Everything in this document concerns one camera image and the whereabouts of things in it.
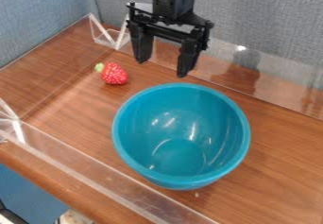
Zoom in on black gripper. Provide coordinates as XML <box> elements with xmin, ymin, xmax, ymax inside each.
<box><xmin>127</xmin><ymin>0</ymin><xmax>215</xmax><ymax>78</ymax></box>

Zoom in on blue plastic bowl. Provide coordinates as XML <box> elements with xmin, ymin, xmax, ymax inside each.
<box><xmin>111</xmin><ymin>83</ymin><xmax>251</xmax><ymax>191</ymax></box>

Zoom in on clear acrylic front barrier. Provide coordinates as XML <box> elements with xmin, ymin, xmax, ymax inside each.
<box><xmin>0</xmin><ymin>99</ymin><xmax>219</xmax><ymax>224</ymax></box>

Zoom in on clear acrylic back barrier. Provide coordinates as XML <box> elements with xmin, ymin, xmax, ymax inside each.
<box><xmin>119</xmin><ymin>14</ymin><xmax>323</xmax><ymax>122</ymax></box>

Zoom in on clear acrylic barrier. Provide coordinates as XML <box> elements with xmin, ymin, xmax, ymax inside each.
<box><xmin>119</xmin><ymin>14</ymin><xmax>323</xmax><ymax>122</ymax></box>
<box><xmin>0</xmin><ymin>99</ymin><xmax>219</xmax><ymax>224</ymax></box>

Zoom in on clear acrylic corner bracket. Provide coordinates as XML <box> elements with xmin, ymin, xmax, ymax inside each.
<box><xmin>88</xmin><ymin>13</ymin><xmax>129</xmax><ymax>50</ymax></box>

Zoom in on red toy strawberry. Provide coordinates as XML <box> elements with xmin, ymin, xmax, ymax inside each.
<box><xmin>95</xmin><ymin>62</ymin><xmax>128</xmax><ymax>85</ymax></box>

